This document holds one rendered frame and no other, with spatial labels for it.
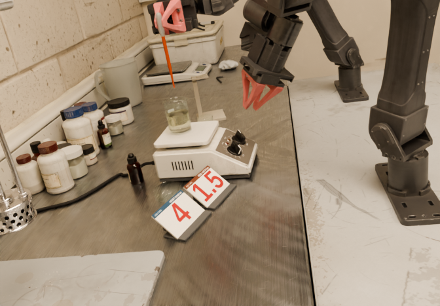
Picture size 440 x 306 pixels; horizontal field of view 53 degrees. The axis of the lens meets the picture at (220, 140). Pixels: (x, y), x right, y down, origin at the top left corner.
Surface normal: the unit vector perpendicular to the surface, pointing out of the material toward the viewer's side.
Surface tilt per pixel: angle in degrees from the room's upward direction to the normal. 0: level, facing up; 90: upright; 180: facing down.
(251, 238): 0
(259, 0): 91
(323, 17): 91
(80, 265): 0
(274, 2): 90
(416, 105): 99
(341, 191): 0
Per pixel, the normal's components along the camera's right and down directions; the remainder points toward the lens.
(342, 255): -0.15, -0.92
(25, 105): 0.98, -0.11
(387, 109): -0.83, 0.32
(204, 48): -0.10, 0.44
